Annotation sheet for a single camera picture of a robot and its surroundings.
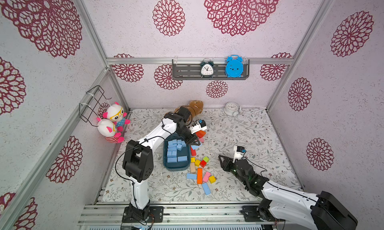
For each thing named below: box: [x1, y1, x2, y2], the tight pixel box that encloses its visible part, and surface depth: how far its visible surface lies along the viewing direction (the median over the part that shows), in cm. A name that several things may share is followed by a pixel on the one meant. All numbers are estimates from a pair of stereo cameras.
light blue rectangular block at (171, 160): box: [167, 157, 178, 163], surface depth 94 cm
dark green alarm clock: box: [200, 61, 215, 79], surface depth 92 cm
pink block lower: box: [202, 171, 212, 183], surface depth 87 cm
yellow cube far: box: [209, 175, 217, 184], surface depth 85 cm
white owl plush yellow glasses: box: [102, 101, 131, 132], surface depth 96 cm
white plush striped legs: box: [96, 117, 125, 144], surface depth 87 cm
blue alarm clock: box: [225, 55, 244, 78], surface depth 91 cm
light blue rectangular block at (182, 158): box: [177, 156, 188, 162], surface depth 94 cm
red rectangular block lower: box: [190, 146, 197, 156], surface depth 97 cm
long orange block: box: [197, 168, 203, 185], surface depth 87 cm
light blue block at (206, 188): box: [202, 182, 212, 195], surface depth 83 cm
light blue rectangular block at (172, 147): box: [167, 144, 177, 151], surface depth 98 cm
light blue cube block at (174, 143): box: [167, 139, 187, 148], surface depth 99 cm
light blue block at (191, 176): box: [186, 173, 197, 179], surface depth 87 cm
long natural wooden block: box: [190, 162, 196, 173], surface depth 89 cm
